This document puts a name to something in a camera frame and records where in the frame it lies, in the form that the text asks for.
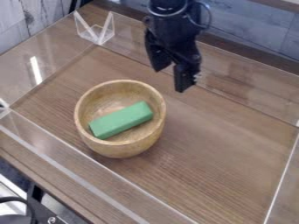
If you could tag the green rectangular block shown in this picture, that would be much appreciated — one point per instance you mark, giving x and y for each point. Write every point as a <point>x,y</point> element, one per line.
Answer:
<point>120,120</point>

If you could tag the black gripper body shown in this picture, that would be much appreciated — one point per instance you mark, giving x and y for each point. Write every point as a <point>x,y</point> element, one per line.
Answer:
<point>176,21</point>

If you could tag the wooden bowl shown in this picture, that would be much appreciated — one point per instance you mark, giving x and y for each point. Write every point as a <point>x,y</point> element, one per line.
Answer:
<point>105,98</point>

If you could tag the clear acrylic corner bracket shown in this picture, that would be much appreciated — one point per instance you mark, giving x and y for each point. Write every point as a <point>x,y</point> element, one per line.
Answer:
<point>96,34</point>

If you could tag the clear acrylic tray wall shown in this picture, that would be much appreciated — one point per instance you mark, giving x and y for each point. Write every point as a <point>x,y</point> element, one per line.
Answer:
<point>98,194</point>

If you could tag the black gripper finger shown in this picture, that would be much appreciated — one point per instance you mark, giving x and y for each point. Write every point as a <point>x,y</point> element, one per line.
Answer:
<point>157,56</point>
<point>185,74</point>

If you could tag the black metal table frame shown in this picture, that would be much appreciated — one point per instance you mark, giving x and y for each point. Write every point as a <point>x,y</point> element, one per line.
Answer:
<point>50,212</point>

